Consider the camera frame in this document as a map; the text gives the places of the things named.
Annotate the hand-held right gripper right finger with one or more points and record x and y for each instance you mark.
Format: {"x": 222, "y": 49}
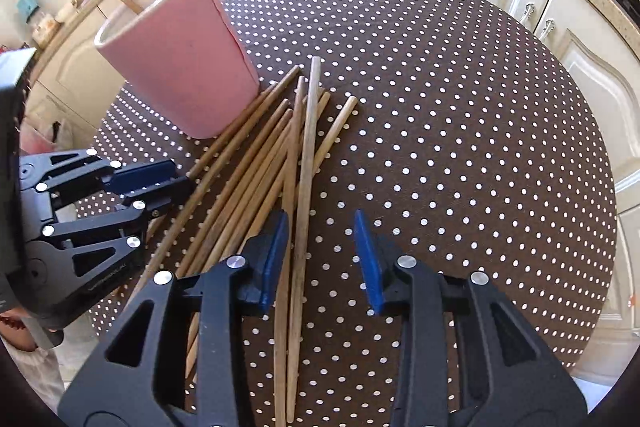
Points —
{"x": 367, "y": 257}

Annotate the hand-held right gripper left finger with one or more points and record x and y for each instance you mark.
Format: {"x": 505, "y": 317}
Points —
{"x": 275, "y": 252}

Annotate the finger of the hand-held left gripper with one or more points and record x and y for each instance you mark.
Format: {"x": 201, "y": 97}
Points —
{"x": 165, "y": 197}
{"x": 145, "y": 174}

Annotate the pile of wooden chopsticks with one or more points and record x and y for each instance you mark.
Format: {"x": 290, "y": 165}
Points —
{"x": 307, "y": 147}

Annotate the pink cup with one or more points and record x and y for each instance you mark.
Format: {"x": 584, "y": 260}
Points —
{"x": 185, "y": 57}

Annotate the glass jar with label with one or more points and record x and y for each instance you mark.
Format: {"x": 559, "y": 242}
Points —
{"x": 44, "y": 27}

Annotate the brown polka dot tablecloth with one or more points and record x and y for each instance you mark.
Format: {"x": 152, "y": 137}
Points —
{"x": 450, "y": 132}

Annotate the white clothing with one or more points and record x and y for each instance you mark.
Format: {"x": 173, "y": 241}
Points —
{"x": 35, "y": 372}

